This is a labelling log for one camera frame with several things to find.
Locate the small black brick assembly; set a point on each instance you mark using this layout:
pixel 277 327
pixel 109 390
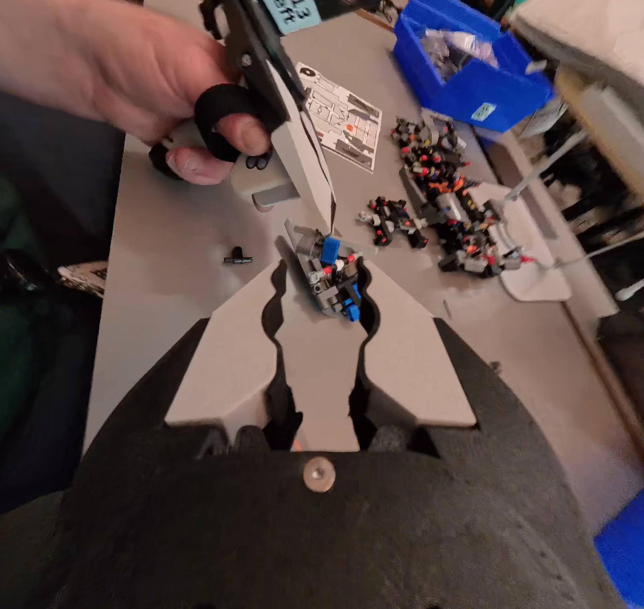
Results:
pixel 387 222

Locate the blue bin with label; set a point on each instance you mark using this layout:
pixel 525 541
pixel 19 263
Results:
pixel 478 96

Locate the sticker sheet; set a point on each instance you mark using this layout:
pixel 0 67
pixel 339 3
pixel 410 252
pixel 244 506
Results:
pixel 342 116

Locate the open instruction booklet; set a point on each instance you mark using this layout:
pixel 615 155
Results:
pixel 578 15

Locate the toy brick car chassis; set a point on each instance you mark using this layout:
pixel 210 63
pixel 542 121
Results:
pixel 453 207

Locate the dark printed cardboard box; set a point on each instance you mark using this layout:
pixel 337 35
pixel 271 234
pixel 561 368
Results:
pixel 624 357

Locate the crumpled clear plastic bag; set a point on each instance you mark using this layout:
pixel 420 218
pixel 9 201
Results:
pixel 453 46

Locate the grey winged brick assembly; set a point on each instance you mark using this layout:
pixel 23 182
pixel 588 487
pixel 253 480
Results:
pixel 329 249

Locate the person's left hand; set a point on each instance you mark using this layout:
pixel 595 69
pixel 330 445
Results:
pixel 126 66

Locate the white and wood book stand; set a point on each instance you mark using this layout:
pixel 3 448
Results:
pixel 533 282

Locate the black tee connector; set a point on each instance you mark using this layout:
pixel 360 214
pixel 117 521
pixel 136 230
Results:
pixel 236 259

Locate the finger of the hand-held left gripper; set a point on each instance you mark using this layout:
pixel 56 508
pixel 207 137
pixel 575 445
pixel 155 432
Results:
pixel 327 186
pixel 302 166

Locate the black and white printed paper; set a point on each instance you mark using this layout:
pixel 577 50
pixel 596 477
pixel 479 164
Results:
pixel 85 277

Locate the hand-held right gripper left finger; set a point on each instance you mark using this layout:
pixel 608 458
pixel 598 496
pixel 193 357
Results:
pixel 226 367

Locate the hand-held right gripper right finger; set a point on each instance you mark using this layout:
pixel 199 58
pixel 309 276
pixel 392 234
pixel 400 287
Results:
pixel 417 367

